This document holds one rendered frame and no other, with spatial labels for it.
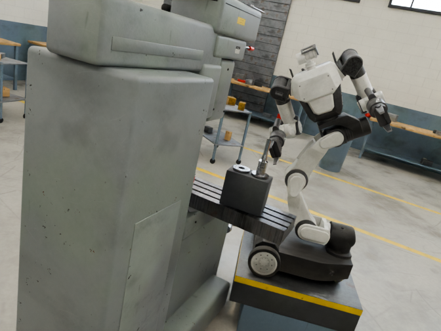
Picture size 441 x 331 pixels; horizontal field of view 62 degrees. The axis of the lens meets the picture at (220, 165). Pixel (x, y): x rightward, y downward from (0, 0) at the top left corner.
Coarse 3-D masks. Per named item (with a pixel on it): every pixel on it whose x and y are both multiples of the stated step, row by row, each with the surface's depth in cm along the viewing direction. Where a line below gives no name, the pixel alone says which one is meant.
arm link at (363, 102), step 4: (368, 88) 191; (368, 92) 187; (372, 92) 186; (368, 96) 185; (372, 96) 184; (376, 96) 187; (360, 100) 192; (364, 100) 191; (368, 100) 186; (360, 104) 191; (364, 104) 191; (364, 108) 191
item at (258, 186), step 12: (240, 168) 188; (228, 180) 184; (240, 180) 182; (252, 180) 180; (264, 180) 180; (228, 192) 186; (240, 192) 183; (252, 192) 181; (264, 192) 179; (228, 204) 187; (240, 204) 185; (252, 204) 183; (264, 204) 189
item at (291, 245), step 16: (336, 224) 239; (256, 240) 233; (288, 240) 244; (304, 240) 249; (336, 240) 235; (352, 240) 235; (288, 256) 227; (304, 256) 229; (320, 256) 233; (336, 256) 236; (288, 272) 230; (304, 272) 228; (320, 272) 228; (336, 272) 230
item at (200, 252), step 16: (208, 224) 213; (224, 224) 240; (192, 240) 200; (208, 240) 222; (192, 256) 207; (208, 256) 232; (176, 272) 194; (192, 272) 216; (208, 272) 243; (176, 288) 201; (192, 288) 225; (176, 304) 209
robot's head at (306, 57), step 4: (308, 52) 209; (312, 52) 207; (296, 56) 211; (300, 56) 210; (304, 56) 209; (308, 56) 209; (312, 56) 208; (300, 60) 210; (304, 60) 210; (308, 60) 210; (300, 64) 213; (308, 64) 210
